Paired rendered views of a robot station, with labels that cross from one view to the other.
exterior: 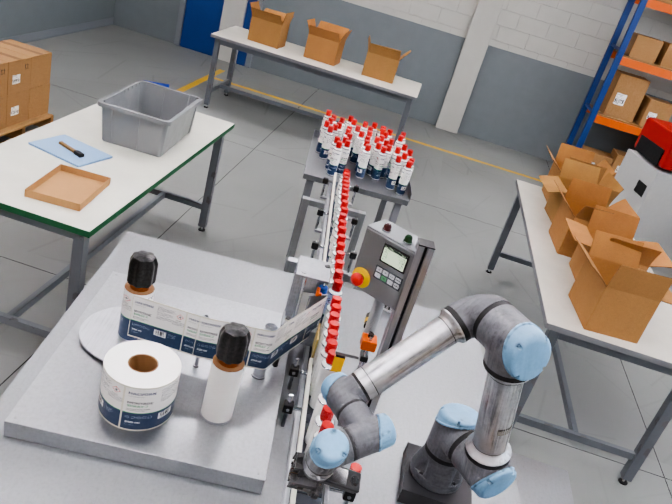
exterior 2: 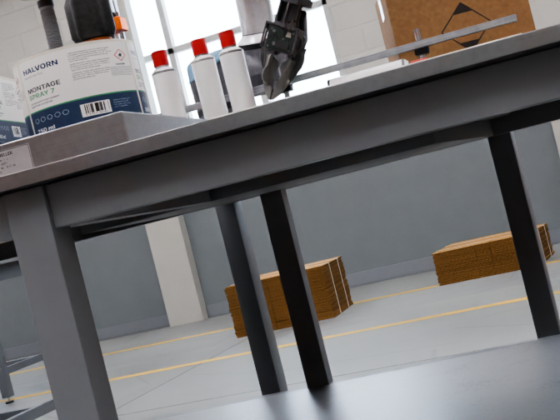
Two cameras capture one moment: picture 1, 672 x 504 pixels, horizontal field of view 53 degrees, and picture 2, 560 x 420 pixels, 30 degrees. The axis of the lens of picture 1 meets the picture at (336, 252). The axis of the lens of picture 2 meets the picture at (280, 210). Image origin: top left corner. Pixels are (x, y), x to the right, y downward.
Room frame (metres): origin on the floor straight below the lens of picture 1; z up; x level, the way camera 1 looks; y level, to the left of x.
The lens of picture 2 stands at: (0.63, 1.94, 0.70)
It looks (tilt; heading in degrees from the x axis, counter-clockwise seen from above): 0 degrees down; 288
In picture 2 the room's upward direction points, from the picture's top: 14 degrees counter-clockwise
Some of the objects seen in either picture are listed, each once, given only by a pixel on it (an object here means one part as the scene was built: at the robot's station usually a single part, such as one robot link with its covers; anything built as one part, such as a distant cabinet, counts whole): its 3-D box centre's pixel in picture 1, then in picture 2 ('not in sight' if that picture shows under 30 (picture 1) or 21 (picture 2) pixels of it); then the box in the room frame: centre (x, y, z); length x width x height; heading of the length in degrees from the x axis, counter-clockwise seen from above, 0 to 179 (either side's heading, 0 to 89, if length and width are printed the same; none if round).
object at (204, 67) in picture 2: (319, 437); (209, 87); (1.38, -0.10, 0.98); 0.05 x 0.05 x 0.20
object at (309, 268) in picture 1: (314, 269); not in sight; (1.98, 0.05, 1.14); 0.14 x 0.11 x 0.01; 5
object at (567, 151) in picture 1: (570, 178); not in sight; (4.77, -1.46, 0.97); 0.45 x 0.40 x 0.37; 89
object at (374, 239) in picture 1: (390, 265); not in sight; (1.68, -0.16, 1.38); 0.17 x 0.10 x 0.19; 60
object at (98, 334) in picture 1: (132, 336); not in sight; (1.69, 0.53, 0.89); 0.31 x 0.31 x 0.01
